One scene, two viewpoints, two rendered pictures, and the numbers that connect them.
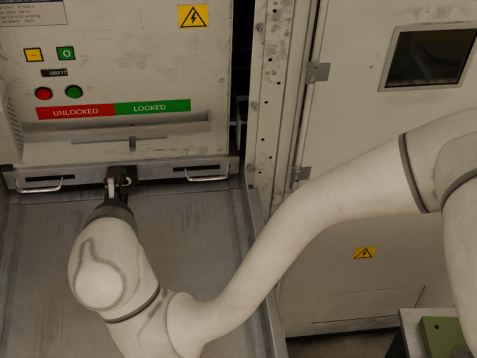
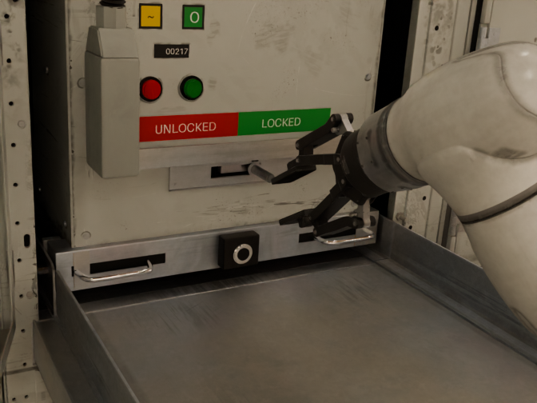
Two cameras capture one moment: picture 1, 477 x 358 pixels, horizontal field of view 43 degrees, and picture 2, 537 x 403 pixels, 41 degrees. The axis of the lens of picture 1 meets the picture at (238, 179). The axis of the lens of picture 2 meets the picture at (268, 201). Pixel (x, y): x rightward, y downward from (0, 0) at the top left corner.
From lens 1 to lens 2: 0.88 m
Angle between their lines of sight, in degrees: 35
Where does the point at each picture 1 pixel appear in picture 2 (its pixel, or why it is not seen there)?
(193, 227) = (364, 297)
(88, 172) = (185, 249)
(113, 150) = (223, 205)
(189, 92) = (331, 97)
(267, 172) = (418, 228)
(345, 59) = (513, 25)
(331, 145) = not seen: hidden behind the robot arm
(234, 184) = (375, 257)
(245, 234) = (439, 292)
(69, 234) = (190, 329)
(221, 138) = not seen: hidden behind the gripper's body
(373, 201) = not seen: outside the picture
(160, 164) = (284, 228)
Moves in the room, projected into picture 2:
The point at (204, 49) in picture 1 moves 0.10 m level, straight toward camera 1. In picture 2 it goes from (354, 24) to (391, 31)
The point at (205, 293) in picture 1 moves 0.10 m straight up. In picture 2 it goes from (449, 350) to (460, 281)
